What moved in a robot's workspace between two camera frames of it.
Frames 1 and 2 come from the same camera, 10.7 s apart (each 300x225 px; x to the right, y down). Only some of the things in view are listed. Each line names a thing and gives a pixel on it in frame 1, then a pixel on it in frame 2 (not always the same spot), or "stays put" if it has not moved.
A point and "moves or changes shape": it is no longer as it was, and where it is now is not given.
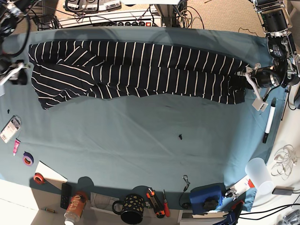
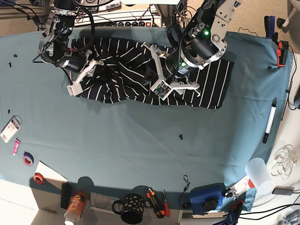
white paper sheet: x=50 y=176 stays put
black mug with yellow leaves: x=133 y=207 stays put
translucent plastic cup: x=258 y=172 stays put
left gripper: x=12 y=74 to x=76 y=88
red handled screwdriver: x=167 y=211 stays put
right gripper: x=240 y=82 to x=163 y=87
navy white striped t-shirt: x=112 y=70 moves or changes shape
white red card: x=245 y=183 stays put
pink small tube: x=16 y=143 stays put
